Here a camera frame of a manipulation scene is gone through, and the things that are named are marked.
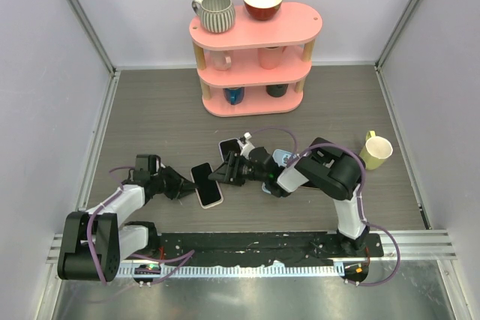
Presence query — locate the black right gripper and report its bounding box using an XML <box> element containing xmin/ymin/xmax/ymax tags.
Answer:
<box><xmin>208</xmin><ymin>151</ymin><xmax>267</xmax><ymax>187</ymax></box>

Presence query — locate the pink cup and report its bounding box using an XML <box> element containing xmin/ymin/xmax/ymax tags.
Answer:
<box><xmin>257</xmin><ymin>46</ymin><xmax>286</xmax><ymax>70</ymax></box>

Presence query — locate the black gold smartphone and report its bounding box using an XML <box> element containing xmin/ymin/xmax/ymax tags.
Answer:
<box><xmin>301</xmin><ymin>182</ymin><xmax>320</xmax><ymax>190</ymax></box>

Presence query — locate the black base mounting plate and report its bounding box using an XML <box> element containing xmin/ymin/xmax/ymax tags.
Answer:
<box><xmin>139</xmin><ymin>232</ymin><xmax>384</xmax><ymax>268</ymax></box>

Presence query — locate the light blue phone case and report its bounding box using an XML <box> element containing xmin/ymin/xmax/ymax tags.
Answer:
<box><xmin>262</xmin><ymin>149</ymin><xmax>302</xmax><ymax>198</ymax></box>

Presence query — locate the aluminium front rail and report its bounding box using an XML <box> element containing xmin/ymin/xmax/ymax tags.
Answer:
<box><xmin>46</xmin><ymin>229</ymin><xmax>458</xmax><ymax>263</ymax></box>

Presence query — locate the grey striped mug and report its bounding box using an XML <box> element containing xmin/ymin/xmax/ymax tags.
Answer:
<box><xmin>191</xmin><ymin>0</ymin><xmax>236</xmax><ymax>34</ymax></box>

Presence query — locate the beige phone case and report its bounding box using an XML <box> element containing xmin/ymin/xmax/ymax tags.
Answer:
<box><xmin>190</xmin><ymin>161</ymin><xmax>224</xmax><ymax>210</ymax></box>

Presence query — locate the pale pink mug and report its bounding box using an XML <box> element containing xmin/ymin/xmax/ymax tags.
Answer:
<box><xmin>209</xmin><ymin>51</ymin><xmax>232</xmax><ymax>71</ymax></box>

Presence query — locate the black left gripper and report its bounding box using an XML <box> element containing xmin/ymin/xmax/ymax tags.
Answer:
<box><xmin>151</xmin><ymin>166</ymin><xmax>199</xmax><ymax>201</ymax></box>

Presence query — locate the red white bowl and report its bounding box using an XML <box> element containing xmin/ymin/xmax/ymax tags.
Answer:
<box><xmin>243</xmin><ymin>0</ymin><xmax>283</xmax><ymax>21</ymax></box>

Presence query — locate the blue mug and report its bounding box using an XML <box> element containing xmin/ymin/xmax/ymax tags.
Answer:
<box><xmin>223</xmin><ymin>87</ymin><xmax>245</xmax><ymax>106</ymax></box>

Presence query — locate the black cup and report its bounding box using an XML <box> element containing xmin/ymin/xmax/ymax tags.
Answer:
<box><xmin>265</xmin><ymin>84</ymin><xmax>288</xmax><ymax>98</ymax></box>

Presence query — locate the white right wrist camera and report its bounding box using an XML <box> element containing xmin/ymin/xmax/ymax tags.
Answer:
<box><xmin>238</xmin><ymin>132</ymin><xmax>255</xmax><ymax>159</ymax></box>

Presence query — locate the lavender phone case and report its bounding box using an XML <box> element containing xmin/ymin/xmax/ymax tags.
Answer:
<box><xmin>218</xmin><ymin>137</ymin><xmax>242</xmax><ymax>163</ymax></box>

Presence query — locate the white slotted cable duct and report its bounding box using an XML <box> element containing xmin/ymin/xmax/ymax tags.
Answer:
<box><xmin>116</xmin><ymin>262</ymin><xmax>344</xmax><ymax>279</ymax></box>

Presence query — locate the yellow mug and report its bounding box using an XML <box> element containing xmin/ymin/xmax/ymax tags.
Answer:
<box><xmin>359</xmin><ymin>130</ymin><xmax>393</xmax><ymax>170</ymax></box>

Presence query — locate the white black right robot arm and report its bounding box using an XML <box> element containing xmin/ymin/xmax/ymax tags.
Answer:
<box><xmin>208</xmin><ymin>137</ymin><xmax>370</xmax><ymax>256</ymax></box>

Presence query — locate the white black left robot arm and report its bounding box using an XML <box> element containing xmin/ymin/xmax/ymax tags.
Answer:
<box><xmin>57</xmin><ymin>154</ymin><xmax>198</xmax><ymax>284</ymax></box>

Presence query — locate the pink three-tier shelf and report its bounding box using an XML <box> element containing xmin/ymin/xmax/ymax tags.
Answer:
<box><xmin>189</xmin><ymin>2</ymin><xmax>323</xmax><ymax>117</ymax></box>

